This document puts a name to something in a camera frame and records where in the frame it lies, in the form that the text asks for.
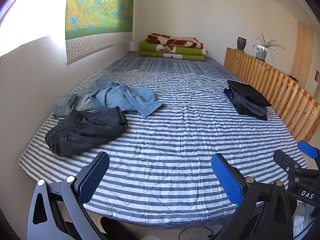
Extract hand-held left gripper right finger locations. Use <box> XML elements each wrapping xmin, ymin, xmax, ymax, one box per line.
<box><xmin>211</xmin><ymin>153</ymin><xmax>298</xmax><ymax>240</ymax></box>

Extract landscape wall scroll painting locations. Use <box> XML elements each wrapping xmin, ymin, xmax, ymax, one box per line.
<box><xmin>65</xmin><ymin>0</ymin><xmax>135</xmax><ymax>66</ymax></box>

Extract light blue denim jeans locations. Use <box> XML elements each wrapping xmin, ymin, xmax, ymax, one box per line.
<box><xmin>53</xmin><ymin>78</ymin><xmax>166</xmax><ymax>119</ymax></box>

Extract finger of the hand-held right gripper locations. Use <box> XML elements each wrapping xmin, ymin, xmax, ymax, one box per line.
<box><xmin>298</xmin><ymin>140</ymin><xmax>320</xmax><ymax>159</ymax></box>
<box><xmin>273</xmin><ymin>149</ymin><xmax>309</xmax><ymax>180</ymax></box>

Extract folded blue jeans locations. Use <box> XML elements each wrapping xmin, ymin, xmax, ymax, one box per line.
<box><xmin>224</xmin><ymin>88</ymin><xmax>268</xmax><ymax>117</ymax></box>

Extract red cream patterned blanket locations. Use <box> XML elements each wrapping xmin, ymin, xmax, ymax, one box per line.
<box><xmin>146</xmin><ymin>33</ymin><xmax>204</xmax><ymax>50</ymax></box>

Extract green folded quilt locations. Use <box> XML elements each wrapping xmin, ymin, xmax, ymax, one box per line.
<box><xmin>137</xmin><ymin>39</ymin><xmax>208</xmax><ymax>62</ymax></box>

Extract potted green plant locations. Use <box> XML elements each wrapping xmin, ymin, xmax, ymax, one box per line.
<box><xmin>252</xmin><ymin>32</ymin><xmax>285</xmax><ymax>61</ymax></box>

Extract black folded garment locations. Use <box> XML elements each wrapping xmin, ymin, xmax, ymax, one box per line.
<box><xmin>235</xmin><ymin>106</ymin><xmax>268</xmax><ymax>121</ymax></box>
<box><xmin>227</xmin><ymin>80</ymin><xmax>272</xmax><ymax>107</ymax></box>

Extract person's right hand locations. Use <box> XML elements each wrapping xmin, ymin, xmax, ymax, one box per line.
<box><xmin>293</xmin><ymin>204</ymin><xmax>316</xmax><ymax>239</ymax></box>

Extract black cable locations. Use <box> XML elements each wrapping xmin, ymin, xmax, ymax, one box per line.
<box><xmin>179</xmin><ymin>226</ymin><xmax>220</xmax><ymax>240</ymax></box>

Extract dark grey pants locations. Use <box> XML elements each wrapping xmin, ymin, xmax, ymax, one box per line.
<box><xmin>45</xmin><ymin>107</ymin><xmax>128</xmax><ymax>157</ymax></box>

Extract striped blue white bed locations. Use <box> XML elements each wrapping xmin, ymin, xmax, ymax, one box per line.
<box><xmin>18</xmin><ymin>51</ymin><xmax>309</xmax><ymax>224</ymax></box>

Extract wooden slatted bed rail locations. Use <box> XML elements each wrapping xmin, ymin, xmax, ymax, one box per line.
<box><xmin>224</xmin><ymin>47</ymin><xmax>320</xmax><ymax>145</ymax></box>

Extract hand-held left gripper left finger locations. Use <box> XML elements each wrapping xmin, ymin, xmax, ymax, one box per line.
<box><xmin>27</xmin><ymin>151</ymin><xmax>110</xmax><ymax>240</ymax></box>

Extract light wooden door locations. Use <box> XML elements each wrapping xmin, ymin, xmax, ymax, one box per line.
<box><xmin>290</xmin><ymin>22</ymin><xmax>315</xmax><ymax>89</ymax></box>

